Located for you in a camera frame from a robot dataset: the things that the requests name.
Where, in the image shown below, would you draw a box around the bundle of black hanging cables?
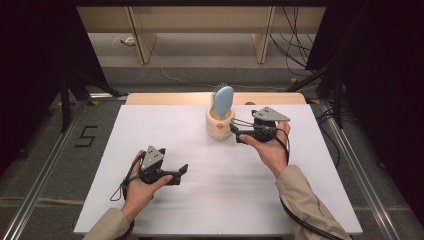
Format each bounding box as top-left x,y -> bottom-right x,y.
269,5 -> 316,78

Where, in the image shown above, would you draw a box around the left hand-held gripper black cable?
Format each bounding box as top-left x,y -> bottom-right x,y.
109,151 -> 148,240

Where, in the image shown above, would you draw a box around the person's left hand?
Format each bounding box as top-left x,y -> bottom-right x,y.
120,149 -> 174,224

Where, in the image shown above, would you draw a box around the hand-held gripper black cable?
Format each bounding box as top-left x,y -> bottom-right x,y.
275,128 -> 349,240
109,151 -> 148,240

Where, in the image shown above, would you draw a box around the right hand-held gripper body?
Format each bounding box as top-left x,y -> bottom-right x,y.
248,106 -> 291,144

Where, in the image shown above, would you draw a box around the light blue hairbrush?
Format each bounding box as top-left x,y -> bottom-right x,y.
210,83 -> 235,121

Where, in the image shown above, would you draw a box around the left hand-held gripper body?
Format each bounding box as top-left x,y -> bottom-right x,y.
138,145 -> 174,185

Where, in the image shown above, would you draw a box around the right hand-held gripper black cable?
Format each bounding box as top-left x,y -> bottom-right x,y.
275,128 -> 349,240

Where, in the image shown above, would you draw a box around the white board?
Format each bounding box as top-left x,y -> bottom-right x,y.
73,104 -> 364,235

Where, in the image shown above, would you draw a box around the short metal floor rail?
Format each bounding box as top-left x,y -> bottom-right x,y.
88,92 -> 129,100

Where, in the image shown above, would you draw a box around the black tripod stand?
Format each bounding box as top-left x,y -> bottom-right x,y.
286,64 -> 345,130
59,68 -> 129,134

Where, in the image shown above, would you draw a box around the light wooden desk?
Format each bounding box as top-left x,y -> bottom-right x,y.
75,5 -> 327,65

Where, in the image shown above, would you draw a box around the black curtain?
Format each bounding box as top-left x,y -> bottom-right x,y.
0,0 -> 108,174
304,0 -> 424,228

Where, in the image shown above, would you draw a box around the long metal floor rail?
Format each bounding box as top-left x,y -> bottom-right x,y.
0,99 -> 88,240
319,99 -> 401,240

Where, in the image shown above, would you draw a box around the person's right hand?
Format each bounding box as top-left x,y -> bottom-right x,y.
239,121 -> 292,179

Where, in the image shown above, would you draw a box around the black floor cables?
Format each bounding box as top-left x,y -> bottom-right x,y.
316,107 -> 342,169

